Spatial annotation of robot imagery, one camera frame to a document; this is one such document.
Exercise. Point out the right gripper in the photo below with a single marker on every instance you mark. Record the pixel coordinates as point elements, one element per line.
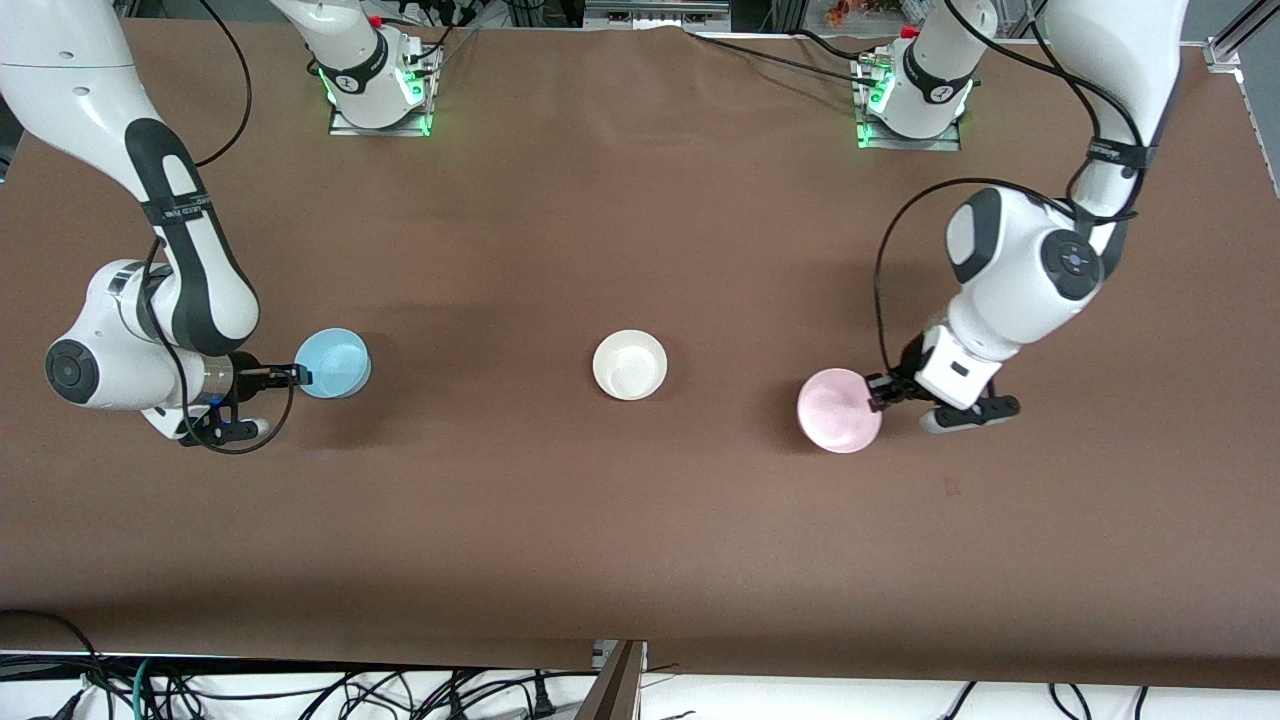
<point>246,377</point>

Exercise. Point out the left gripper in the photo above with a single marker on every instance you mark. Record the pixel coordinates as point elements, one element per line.
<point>908,376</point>

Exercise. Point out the blue bowl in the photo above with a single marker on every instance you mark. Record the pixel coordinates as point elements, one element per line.
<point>335,365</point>

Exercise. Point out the pink bowl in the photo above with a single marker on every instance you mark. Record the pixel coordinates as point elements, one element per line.
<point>835,412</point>

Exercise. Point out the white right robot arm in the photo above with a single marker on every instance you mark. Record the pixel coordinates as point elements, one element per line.
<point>80,90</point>

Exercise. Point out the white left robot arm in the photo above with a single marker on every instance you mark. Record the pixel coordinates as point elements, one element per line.
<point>1010,290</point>

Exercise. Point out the white bowl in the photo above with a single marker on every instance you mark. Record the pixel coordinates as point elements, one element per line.
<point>630,365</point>

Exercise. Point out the large table cover sheet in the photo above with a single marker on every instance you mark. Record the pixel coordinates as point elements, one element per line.
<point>640,550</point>

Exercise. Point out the orange item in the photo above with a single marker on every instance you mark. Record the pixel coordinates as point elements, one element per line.
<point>845,10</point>

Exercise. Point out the black power plug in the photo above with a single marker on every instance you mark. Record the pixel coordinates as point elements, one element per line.
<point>543,700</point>

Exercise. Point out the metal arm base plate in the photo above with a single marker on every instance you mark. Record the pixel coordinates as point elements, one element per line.
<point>910,144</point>
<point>380,131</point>

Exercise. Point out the aluminium frame profile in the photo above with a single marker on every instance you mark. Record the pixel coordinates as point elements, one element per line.
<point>1225,52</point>
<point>787,12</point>

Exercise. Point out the small metal bracket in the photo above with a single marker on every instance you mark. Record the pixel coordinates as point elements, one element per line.
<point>600,655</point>

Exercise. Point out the grey post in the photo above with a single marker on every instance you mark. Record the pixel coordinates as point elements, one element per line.
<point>615,695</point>

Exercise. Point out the grey metal bracket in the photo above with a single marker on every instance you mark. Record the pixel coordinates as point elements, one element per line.
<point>655,12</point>

